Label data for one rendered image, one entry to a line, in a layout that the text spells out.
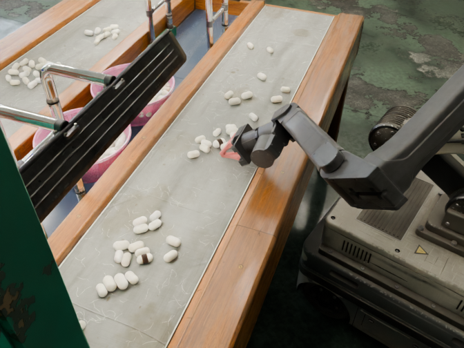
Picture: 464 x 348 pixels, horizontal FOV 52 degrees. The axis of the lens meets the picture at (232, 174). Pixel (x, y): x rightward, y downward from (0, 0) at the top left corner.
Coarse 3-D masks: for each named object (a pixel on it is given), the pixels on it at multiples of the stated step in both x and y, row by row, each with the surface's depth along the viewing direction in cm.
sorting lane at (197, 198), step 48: (240, 48) 174; (288, 48) 174; (240, 96) 151; (288, 96) 151; (192, 144) 133; (144, 192) 119; (192, 192) 119; (240, 192) 119; (96, 240) 107; (144, 240) 107; (192, 240) 107; (144, 288) 98; (192, 288) 98; (96, 336) 90; (144, 336) 90
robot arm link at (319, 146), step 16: (288, 112) 108; (304, 112) 104; (288, 128) 103; (304, 128) 97; (320, 128) 94; (304, 144) 91; (320, 144) 86; (336, 144) 82; (320, 160) 75; (336, 160) 72
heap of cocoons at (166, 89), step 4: (168, 84) 155; (164, 88) 153; (168, 88) 153; (160, 92) 152; (164, 92) 152; (156, 96) 152; (160, 96) 150; (152, 100) 148; (156, 100) 150; (140, 116) 145; (148, 116) 146
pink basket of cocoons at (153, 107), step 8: (128, 64) 160; (104, 72) 156; (112, 72) 158; (96, 88) 152; (168, 96) 149; (152, 104) 143; (160, 104) 146; (144, 112) 144; (152, 112) 147; (136, 120) 147; (144, 120) 148
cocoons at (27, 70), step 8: (112, 24) 184; (88, 32) 179; (96, 32) 180; (104, 32) 178; (112, 32) 180; (96, 40) 174; (16, 64) 161; (24, 64) 163; (32, 64) 162; (40, 64) 161; (8, 72) 159; (16, 72) 158; (24, 72) 158; (8, 80) 155; (16, 80) 154; (24, 80) 154; (40, 80) 155
